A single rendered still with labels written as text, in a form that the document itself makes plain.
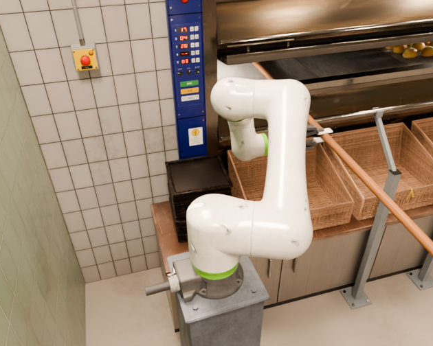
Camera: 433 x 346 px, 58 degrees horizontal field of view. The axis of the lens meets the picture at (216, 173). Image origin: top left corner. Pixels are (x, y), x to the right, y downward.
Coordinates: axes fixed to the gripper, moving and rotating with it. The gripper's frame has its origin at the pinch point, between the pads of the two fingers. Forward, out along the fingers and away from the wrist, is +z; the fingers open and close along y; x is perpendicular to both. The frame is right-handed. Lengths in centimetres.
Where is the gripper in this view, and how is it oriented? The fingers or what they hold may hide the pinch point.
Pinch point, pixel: (323, 135)
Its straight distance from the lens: 170.7
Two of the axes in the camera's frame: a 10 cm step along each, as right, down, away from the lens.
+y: 0.1, 8.1, 5.9
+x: 2.6, 5.6, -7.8
